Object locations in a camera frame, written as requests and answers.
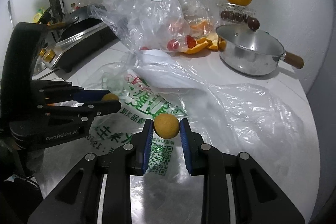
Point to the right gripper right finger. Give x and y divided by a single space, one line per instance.
235 187

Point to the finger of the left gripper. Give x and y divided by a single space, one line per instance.
47 91
90 109

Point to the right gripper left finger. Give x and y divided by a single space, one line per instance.
97 188

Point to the yellow small fruit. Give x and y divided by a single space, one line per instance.
110 97
166 126

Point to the steel pot lid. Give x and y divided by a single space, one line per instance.
39 67

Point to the yellow detergent bottle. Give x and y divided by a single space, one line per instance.
38 15

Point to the black wok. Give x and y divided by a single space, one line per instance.
75 22

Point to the printed plastic bag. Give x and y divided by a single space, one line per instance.
233 118

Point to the oil bottle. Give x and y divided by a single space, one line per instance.
73 7

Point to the black umbrella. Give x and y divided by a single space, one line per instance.
59 8

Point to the red label bottle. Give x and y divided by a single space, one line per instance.
79 4

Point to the grey refrigerator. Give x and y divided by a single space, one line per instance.
322 102

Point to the clear crumpled plastic bag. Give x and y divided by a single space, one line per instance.
166 25

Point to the orange peel pile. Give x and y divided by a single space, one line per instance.
204 40

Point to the small steel saucepan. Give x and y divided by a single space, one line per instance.
252 52

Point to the clear box of dark fruit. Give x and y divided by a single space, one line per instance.
232 13

